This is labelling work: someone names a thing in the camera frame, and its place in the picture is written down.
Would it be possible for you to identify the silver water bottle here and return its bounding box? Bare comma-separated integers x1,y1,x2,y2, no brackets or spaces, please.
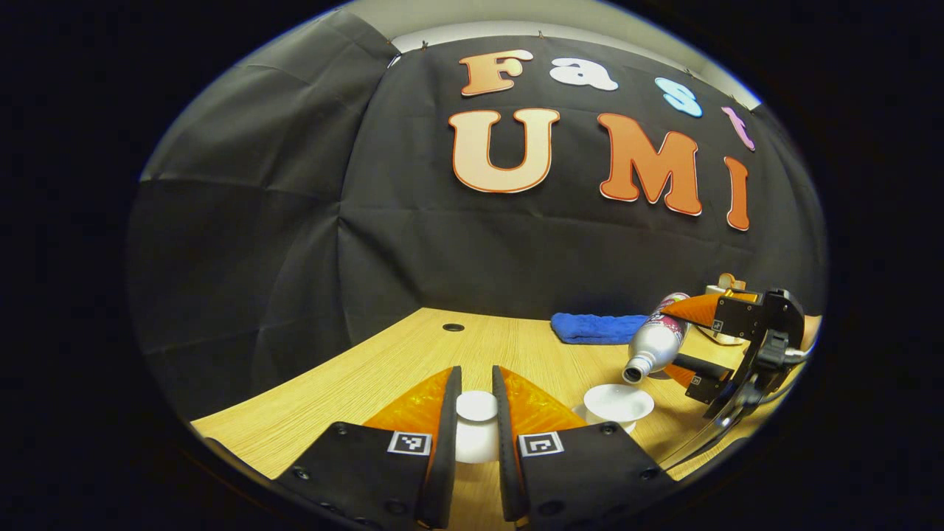
622,292,692,385

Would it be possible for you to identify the white teacup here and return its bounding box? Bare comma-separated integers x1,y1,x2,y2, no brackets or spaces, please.
583,383,656,434

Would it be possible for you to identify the blue towel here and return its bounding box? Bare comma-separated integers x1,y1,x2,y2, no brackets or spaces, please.
551,313,650,345

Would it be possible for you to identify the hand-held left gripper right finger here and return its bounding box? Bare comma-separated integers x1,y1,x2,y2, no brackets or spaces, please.
492,365,676,524

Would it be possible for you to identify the white toaster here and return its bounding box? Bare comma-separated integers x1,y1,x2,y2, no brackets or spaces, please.
701,284,760,347

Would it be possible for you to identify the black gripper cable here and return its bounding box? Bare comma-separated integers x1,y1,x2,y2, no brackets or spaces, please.
659,369,794,473

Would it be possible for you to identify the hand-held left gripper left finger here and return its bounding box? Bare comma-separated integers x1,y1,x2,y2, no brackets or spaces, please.
277,366,463,530

